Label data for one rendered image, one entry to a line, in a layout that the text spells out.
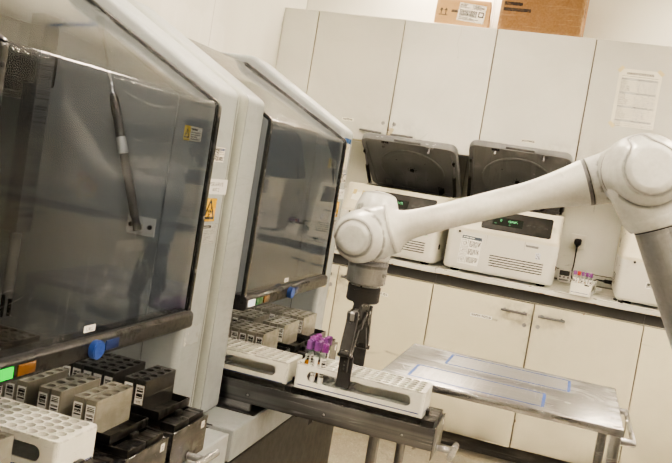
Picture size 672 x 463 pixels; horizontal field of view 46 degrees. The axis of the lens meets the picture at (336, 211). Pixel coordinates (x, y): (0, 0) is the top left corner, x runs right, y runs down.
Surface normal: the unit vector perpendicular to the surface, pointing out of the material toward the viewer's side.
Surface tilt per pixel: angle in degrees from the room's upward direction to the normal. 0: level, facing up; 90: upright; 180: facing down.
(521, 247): 90
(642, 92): 90
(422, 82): 90
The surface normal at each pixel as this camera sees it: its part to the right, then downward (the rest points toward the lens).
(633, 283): -0.30, 0.00
